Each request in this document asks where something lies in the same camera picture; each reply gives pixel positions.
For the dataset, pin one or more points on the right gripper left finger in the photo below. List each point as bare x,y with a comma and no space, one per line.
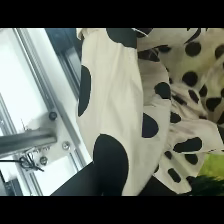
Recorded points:
78,183

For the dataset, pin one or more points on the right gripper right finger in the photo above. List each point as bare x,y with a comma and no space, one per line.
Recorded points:
155,188

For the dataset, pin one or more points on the white black-dotted shirt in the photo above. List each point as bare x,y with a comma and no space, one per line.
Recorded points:
113,100

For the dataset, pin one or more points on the silver frame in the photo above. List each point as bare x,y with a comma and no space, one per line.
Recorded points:
55,110

